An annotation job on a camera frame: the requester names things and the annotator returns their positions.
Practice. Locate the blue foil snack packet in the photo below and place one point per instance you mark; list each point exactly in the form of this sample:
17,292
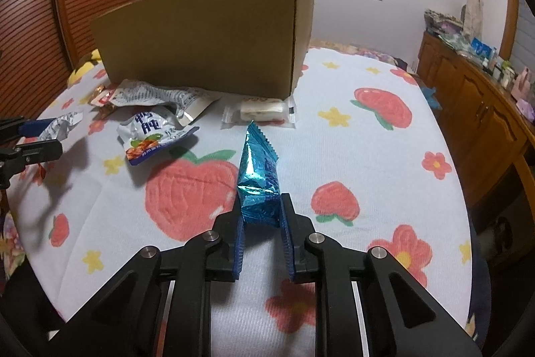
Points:
257,173

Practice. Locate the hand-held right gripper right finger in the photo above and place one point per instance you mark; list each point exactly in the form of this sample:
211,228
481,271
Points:
288,252

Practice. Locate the clear white cake packet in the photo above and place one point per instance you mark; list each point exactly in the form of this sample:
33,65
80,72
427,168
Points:
259,109

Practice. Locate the pink kettle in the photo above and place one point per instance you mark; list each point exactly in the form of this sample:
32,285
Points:
523,85

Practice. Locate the silver white packet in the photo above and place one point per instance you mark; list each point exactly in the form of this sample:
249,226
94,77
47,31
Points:
62,125

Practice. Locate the cluster of small bottles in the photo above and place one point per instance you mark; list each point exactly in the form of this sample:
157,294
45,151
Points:
499,68

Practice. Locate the wooden sideboard cabinet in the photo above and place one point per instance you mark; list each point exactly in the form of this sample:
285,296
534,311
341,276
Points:
459,81

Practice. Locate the stack of papers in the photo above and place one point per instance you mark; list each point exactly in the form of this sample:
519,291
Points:
443,21

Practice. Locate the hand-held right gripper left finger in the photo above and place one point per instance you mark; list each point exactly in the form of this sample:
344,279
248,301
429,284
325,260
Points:
239,248

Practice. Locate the blue cloth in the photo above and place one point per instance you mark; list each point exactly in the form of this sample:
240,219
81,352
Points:
428,97

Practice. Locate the white and blue snack packet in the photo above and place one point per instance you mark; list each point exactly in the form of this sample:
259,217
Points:
150,131

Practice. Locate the floral quilt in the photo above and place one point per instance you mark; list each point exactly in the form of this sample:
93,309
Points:
368,51

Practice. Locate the blue box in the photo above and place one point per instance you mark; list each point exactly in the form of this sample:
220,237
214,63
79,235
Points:
482,47

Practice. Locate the large silver red-label packet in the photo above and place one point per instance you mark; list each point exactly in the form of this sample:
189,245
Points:
154,95

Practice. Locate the strawberry flower print blanket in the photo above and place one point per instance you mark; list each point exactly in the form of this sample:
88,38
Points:
376,173

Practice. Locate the brown cardboard box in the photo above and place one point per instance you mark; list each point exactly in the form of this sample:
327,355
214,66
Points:
200,39

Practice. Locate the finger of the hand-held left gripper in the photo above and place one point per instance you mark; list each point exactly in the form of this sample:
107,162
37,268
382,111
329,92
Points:
33,128
41,151

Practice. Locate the gold brown snack packet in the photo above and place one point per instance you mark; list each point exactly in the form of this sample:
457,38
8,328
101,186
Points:
106,111

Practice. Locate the wooden window frame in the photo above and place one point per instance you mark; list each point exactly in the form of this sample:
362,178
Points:
509,18

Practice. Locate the green patterned cloth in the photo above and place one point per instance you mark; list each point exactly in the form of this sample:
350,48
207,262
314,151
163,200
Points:
457,42

